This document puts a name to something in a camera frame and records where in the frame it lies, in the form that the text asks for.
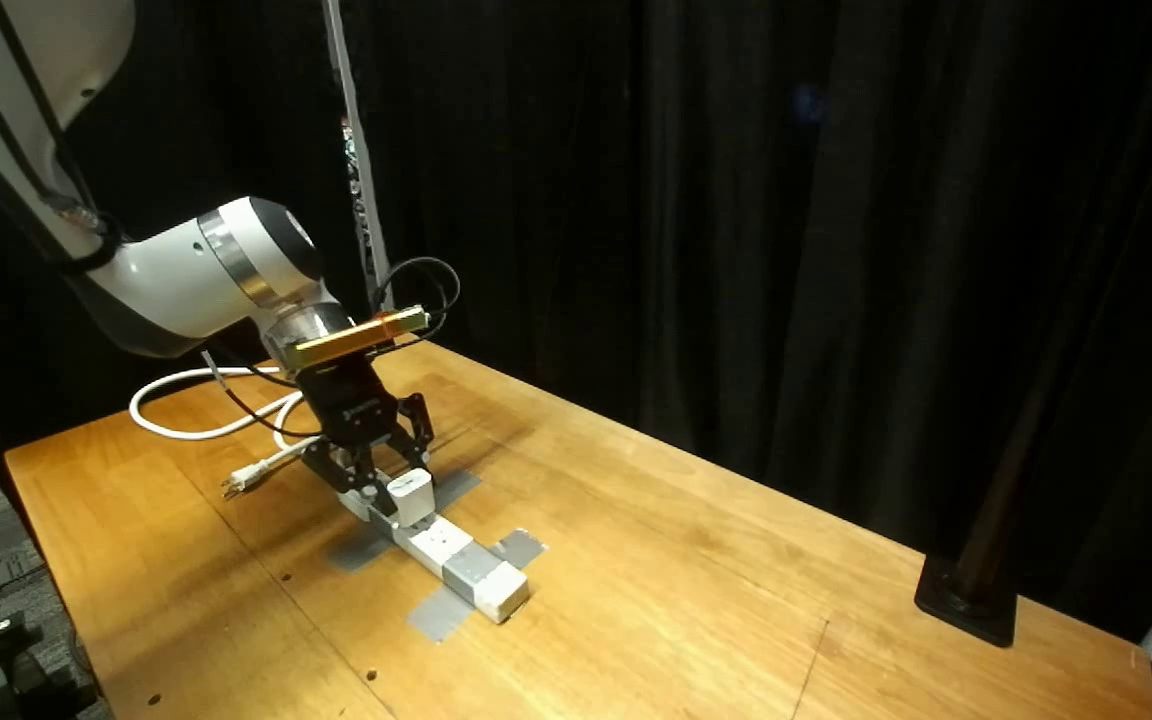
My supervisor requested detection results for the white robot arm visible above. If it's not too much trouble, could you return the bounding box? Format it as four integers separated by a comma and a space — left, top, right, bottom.
0, 0, 373, 456

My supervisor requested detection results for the silver vertical pole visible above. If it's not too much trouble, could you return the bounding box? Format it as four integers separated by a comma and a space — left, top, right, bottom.
319, 0, 392, 312

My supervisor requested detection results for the white power strip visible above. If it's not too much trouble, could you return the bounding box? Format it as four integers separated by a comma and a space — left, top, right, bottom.
339, 467, 533, 623

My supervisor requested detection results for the white charger head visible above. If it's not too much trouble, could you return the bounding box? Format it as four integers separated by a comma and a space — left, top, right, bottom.
388, 467, 435, 529

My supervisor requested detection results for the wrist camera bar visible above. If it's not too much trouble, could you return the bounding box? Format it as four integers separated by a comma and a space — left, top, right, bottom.
290, 305, 431, 370

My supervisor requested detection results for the black curtain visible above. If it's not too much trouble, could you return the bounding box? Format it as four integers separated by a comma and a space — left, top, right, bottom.
0, 0, 1152, 642

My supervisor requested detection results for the white power strip cable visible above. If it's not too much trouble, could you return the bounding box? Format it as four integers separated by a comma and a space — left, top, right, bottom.
124, 365, 339, 501

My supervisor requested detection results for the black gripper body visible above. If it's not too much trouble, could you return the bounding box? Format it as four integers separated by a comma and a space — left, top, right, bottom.
296, 354, 412, 447

